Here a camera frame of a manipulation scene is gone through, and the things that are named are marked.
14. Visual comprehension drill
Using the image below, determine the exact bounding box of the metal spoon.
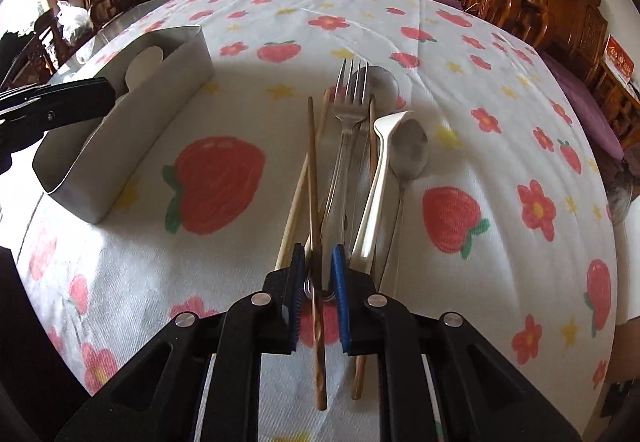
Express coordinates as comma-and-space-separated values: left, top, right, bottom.
345, 65, 401, 243
375, 117, 430, 288

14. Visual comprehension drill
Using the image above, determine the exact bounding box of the white plastic bag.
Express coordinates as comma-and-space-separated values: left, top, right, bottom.
54, 0, 95, 43

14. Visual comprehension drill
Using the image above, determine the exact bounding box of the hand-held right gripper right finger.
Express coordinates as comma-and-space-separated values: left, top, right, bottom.
332, 243, 583, 442

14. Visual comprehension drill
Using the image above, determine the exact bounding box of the carved wooden side table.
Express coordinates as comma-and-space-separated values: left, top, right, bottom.
587, 62, 640, 150

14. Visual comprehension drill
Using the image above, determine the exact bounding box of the red box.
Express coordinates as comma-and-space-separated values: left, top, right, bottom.
601, 34, 637, 85

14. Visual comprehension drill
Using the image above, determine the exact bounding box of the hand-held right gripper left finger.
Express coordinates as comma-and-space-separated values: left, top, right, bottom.
54, 243, 307, 442

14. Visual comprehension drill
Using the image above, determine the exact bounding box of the stainless steel utensil box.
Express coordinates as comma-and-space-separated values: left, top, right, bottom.
32, 24, 216, 224

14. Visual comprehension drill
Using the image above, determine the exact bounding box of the purple cloth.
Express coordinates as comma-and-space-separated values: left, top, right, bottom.
417, 0, 626, 163

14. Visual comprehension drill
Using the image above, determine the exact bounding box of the light bamboo chopstick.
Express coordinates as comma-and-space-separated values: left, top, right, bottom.
274, 88, 332, 273

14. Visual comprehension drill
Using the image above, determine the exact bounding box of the white plastic fork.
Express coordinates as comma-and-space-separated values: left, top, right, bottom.
348, 110, 417, 275

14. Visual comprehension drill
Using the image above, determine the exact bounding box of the brown wooden chopstick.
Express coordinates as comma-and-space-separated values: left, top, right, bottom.
351, 93, 378, 401
306, 96, 329, 412

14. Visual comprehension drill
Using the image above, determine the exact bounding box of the strawberry printed tablecloth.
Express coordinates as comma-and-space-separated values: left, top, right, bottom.
15, 0, 618, 442

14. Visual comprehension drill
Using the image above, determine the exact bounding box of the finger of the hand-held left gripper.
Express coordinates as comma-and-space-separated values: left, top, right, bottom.
0, 77, 117, 130
0, 121, 51, 175

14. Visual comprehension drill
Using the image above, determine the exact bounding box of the metal fork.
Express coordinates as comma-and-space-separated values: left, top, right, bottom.
304, 57, 372, 305

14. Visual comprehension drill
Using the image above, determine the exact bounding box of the dark wooden chair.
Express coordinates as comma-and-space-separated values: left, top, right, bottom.
0, 12, 63, 90

